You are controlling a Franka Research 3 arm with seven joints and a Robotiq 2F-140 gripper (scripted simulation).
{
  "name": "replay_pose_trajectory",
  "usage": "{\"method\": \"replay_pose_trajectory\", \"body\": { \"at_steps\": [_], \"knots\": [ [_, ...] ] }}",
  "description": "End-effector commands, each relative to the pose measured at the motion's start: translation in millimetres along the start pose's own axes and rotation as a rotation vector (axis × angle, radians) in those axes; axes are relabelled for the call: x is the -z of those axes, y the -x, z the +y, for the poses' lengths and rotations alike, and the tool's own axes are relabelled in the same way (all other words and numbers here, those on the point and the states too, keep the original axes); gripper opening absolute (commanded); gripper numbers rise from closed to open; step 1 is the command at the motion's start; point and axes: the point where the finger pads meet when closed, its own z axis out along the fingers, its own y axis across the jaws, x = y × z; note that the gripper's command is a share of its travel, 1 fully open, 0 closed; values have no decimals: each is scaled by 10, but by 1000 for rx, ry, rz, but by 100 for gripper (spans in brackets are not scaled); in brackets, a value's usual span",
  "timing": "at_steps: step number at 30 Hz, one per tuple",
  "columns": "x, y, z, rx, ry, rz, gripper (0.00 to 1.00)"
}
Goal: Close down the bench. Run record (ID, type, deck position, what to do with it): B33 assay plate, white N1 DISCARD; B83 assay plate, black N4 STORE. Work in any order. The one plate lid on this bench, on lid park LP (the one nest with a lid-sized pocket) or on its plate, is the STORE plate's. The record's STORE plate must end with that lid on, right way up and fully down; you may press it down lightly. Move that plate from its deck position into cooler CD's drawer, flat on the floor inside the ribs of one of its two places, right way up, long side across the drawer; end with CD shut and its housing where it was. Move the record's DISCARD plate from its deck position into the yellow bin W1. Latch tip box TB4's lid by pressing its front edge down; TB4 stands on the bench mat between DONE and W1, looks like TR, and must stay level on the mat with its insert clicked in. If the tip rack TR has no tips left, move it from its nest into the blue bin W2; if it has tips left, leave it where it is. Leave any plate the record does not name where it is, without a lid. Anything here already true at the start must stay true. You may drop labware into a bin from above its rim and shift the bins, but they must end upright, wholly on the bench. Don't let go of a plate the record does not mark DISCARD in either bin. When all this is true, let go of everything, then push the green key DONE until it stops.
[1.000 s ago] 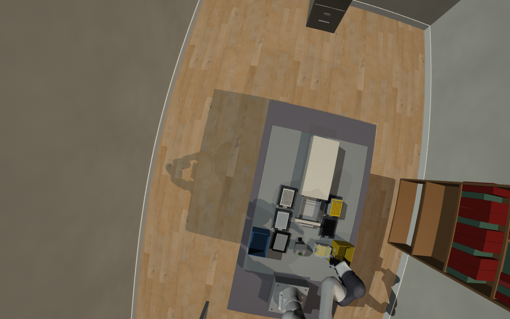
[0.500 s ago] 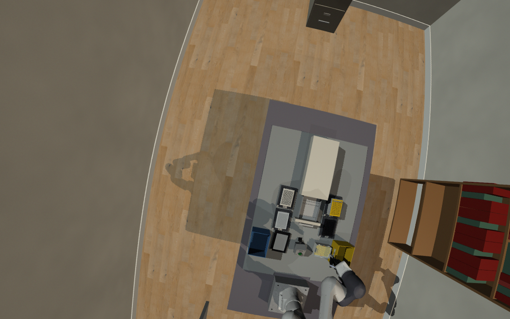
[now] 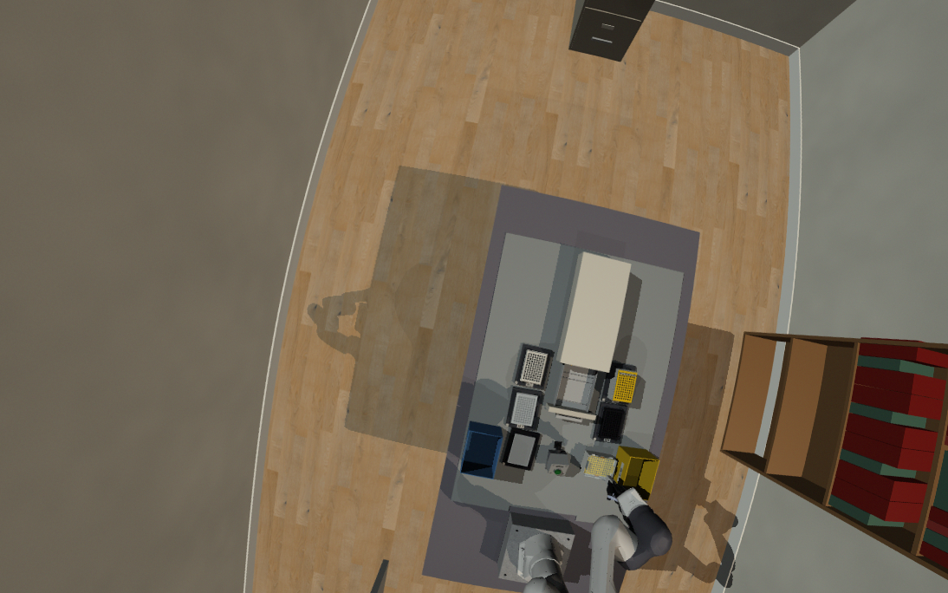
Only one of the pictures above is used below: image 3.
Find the blue open-top bin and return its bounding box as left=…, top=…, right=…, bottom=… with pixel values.
left=460, top=421, right=503, bottom=479

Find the yellow open-top bin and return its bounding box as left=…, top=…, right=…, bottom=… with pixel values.
left=613, top=446, right=659, bottom=500

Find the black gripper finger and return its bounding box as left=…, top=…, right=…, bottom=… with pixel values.
left=608, top=475, right=628, bottom=492
left=605, top=475, right=623, bottom=502

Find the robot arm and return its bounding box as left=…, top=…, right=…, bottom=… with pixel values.
left=517, top=487, right=672, bottom=593

